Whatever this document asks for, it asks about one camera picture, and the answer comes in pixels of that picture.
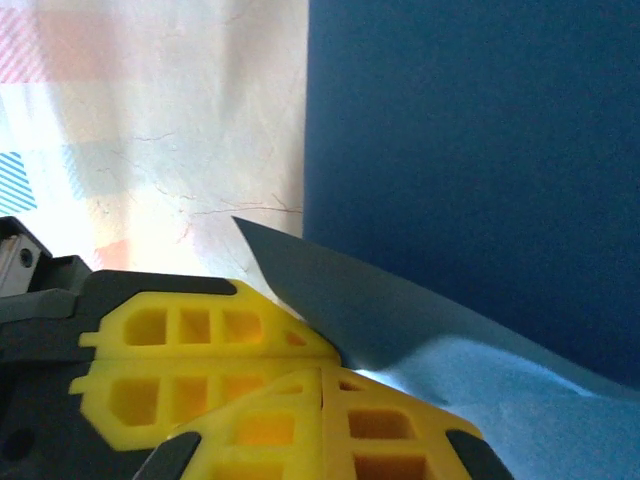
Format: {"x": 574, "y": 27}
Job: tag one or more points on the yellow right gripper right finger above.
{"x": 340, "y": 450}

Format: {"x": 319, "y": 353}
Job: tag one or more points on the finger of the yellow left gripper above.
{"x": 200, "y": 345}
{"x": 165, "y": 370}

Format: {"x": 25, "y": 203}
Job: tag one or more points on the blue cloth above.
{"x": 450, "y": 150}

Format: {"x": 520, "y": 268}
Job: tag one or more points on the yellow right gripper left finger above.
{"x": 305, "y": 450}

